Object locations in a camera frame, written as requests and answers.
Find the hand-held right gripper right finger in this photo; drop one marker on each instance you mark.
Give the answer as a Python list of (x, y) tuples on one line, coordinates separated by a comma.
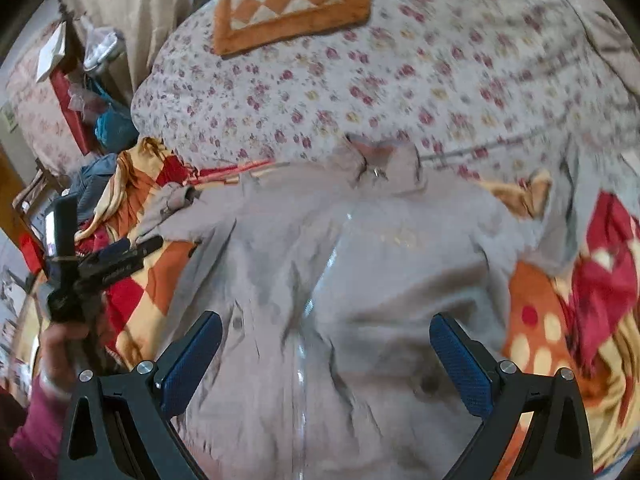
[(460, 365)]

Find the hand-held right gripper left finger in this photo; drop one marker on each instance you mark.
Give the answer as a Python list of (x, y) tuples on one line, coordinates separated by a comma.
[(192, 360)]

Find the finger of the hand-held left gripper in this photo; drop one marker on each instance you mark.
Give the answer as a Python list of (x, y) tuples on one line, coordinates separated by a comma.
[(112, 274), (125, 249)]

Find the grey zip jacket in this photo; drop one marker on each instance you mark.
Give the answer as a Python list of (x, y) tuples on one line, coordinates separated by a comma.
[(325, 285)]

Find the person's left forearm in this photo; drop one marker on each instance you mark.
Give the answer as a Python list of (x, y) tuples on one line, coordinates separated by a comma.
[(35, 427)]

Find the person's left hand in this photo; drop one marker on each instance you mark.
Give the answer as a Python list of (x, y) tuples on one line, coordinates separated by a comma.
[(57, 347)]

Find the small red cloth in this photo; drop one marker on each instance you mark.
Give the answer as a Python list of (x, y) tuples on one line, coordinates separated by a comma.
[(32, 255)]

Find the wooden chair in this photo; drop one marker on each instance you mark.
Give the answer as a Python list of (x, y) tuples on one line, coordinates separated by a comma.
[(30, 195)]

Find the blue-grey garment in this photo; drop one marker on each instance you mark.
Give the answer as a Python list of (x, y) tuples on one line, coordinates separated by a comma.
[(95, 172)]

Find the orange red printed blanket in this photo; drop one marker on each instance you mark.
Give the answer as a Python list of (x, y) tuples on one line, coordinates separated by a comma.
[(540, 320)]

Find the teal cloth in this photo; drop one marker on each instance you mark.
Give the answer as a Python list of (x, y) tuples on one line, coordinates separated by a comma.
[(115, 125)]

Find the small green label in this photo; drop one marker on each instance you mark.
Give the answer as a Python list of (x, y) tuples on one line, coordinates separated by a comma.
[(9, 117)]

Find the white paper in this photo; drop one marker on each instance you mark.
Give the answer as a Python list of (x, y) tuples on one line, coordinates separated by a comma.
[(50, 55)]

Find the clear plastic bag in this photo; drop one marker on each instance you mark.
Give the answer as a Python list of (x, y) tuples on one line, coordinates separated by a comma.
[(102, 50)]

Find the beige curtain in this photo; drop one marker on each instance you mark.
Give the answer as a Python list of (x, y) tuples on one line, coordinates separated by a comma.
[(145, 5)]

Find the floral quilt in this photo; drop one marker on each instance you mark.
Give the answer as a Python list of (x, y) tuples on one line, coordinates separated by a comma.
[(400, 60)]

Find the orange checkered cushion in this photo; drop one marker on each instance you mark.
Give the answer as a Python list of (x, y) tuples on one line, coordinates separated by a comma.
[(350, 5)]

